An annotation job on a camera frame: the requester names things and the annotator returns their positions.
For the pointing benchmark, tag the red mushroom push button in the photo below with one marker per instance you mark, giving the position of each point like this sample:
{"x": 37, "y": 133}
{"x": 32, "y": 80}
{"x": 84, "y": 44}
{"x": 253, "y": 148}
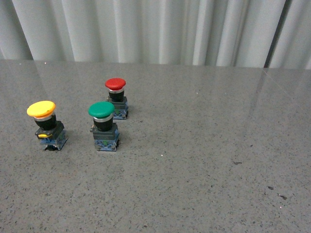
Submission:
{"x": 117, "y": 98}

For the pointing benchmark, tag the yellow mushroom push button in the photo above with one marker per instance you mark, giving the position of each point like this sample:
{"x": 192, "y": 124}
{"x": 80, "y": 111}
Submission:
{"x": 51, "y": 133}

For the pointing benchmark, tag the white pleated curtain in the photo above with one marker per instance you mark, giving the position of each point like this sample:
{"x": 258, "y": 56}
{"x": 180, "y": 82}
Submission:
{"x": 242, "y": 33}

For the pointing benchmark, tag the green mushroom push button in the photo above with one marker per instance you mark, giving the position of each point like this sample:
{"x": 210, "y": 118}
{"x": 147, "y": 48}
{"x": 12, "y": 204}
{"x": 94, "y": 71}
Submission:
{"x": 105, "y": 131}

